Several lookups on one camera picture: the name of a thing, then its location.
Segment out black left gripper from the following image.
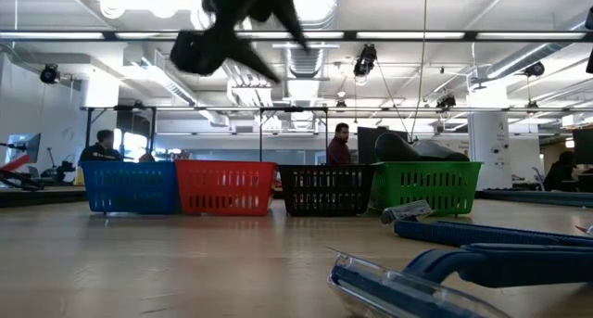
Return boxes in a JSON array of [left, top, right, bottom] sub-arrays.
[[169, 0, 310, 84]]

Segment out black overhead rig bar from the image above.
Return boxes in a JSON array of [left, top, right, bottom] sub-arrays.
[[0, 29, 593, 43]]

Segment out black ceiling spotlight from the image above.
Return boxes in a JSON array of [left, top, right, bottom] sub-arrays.
[[352, 43, 379, 79], [38, 63, 62, 86], [523, 60, 547, 79]]

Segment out person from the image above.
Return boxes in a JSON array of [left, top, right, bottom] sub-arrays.
[[78, 128, 123, 163], [542, 150, 579, 193], [325, 121, 354, 166]]

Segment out black computer monitor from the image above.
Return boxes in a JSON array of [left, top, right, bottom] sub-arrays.
[[356, 125, 410, 166]]

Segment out red plastic basket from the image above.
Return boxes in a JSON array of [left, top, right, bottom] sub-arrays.
[[174, 159, 278, 218]]

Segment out black plastic basket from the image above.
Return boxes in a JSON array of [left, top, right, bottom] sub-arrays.
[[277, 163, 377, 218]]

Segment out blue plastic basket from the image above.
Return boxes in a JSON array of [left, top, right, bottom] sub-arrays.
[[81, 159, 182, 216]]

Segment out green plastic basket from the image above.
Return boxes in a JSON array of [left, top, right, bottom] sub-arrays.
[[369, 160, 484, 218]]

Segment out white round column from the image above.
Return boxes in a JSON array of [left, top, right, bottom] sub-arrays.
[[467, 110, 511, 192]]

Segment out grey tilted monitor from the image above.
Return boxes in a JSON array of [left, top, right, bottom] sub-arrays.
[[5, 132, 43, 165]]

